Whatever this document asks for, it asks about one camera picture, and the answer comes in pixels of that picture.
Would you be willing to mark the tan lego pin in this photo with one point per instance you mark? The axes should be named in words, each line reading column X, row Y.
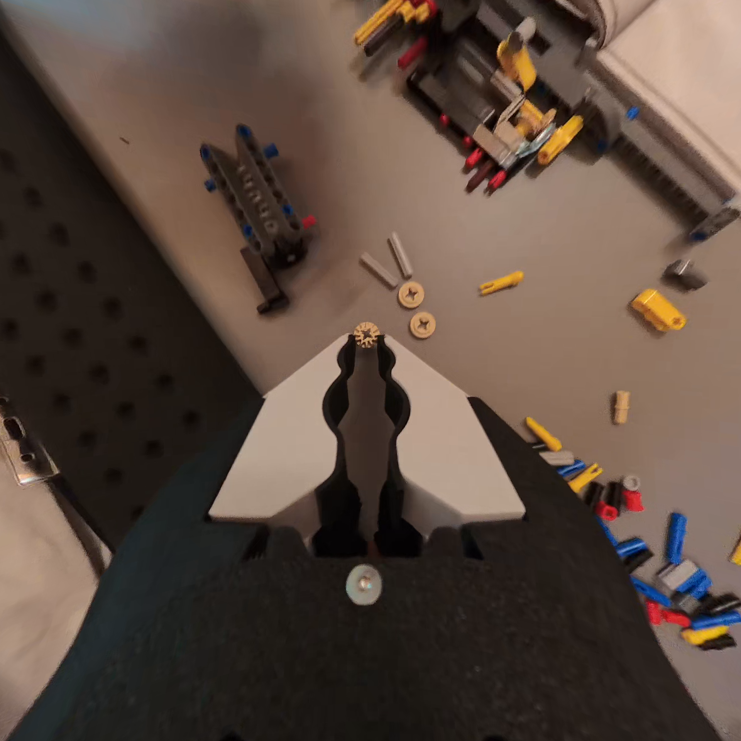
column 621, row 406

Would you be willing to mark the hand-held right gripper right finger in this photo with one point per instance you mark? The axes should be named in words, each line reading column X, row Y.
column 463, row 457

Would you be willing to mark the instruction booklet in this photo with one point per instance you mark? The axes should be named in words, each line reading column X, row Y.
column 666, row 58

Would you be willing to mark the yellow lego pin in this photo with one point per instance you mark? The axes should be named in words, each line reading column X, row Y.
column 501, row 282

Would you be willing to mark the lego chassis assembly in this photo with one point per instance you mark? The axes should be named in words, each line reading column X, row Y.
column 509, row 87

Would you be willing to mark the yellow three-hole lego beam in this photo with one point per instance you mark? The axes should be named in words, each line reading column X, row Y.
column 658, row 310

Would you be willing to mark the pile of lego pins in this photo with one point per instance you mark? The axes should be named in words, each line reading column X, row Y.
column 637, row 521

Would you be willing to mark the white shirt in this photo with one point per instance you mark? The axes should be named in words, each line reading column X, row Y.
column 35, row 608

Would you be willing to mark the tan lego gear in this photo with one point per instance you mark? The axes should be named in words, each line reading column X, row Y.
column 366, row 334

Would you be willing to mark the clear badge holder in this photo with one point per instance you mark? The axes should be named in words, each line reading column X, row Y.
column 20, row 440

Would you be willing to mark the tan lego disc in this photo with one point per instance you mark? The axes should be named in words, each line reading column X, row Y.
column 411, row 294
column 422, row 324

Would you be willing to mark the small lego beam assembly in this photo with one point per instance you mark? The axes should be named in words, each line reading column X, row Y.
column 254, row 191

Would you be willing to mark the dark grey lego connector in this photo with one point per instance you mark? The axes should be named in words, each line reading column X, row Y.
column 686, row 273

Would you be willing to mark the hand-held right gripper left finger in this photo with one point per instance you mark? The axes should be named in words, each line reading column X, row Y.
column 272, row 457

